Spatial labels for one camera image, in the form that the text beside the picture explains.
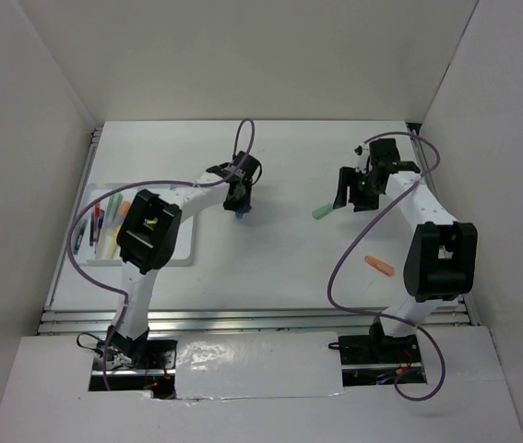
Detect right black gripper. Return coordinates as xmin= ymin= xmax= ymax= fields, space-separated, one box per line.
xmin=332 ymin=166 xmax=382 ymax=212

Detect small mint green highlighter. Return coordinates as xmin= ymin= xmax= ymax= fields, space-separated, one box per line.
xmin=312 ymin=204 xmax=334 ymax=221

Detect orange translucent highlighter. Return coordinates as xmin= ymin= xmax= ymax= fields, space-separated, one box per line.
xmin=364 ymin=256 xmax=395 ymax=277

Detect orange cap clear highlighter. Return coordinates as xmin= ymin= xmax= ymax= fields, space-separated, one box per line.
xmin=115 ymin=200 xmax=131 ymax=223

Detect mint L-point highlighter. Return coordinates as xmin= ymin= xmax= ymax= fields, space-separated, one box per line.
xmin=103 ymin=193 xmax=123 ymax=225

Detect yellow pastel highlighter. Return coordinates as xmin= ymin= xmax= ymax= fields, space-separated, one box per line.
xmin=96 ymin=226 xmax=120 ymax=260

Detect blue ballpoint pen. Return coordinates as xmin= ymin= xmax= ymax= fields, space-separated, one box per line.
xmin=95 ymin=210 xmax=105 ymax=243

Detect red gel pen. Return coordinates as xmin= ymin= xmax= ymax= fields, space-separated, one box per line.
xmin=89 ymin=202 xmax=101 ymax=247

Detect green ink pen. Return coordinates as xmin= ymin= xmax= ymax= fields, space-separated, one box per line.
xmin=73 ymin=219 xmax=89 ymax=255

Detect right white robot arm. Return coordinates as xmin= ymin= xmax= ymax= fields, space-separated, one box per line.
xmin=332 ymin=131 xmax=478 ymax=362

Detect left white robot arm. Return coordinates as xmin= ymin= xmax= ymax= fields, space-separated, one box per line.
xmin=106 ymin=151 xmax=262 ymax=368

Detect white compartment tray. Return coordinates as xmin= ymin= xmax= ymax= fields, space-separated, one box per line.
xmin=73 ymin=188 xmax=196 ymax=267

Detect white foil cover sheet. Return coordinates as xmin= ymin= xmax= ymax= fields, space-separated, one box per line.
xmin=174 ymin=332 xmax=344 ymax=400

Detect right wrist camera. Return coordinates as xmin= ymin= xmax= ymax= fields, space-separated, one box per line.
xmin=354 ymin=143 xmax=371 ymax=172

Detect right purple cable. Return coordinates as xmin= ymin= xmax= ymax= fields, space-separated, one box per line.
xmin=326 ymin=129 xmax=446 ymax=401

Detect aluminium frame rail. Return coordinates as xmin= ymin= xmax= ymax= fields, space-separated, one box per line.
xmin=34 ymin=120 xmax=483 ymax=384

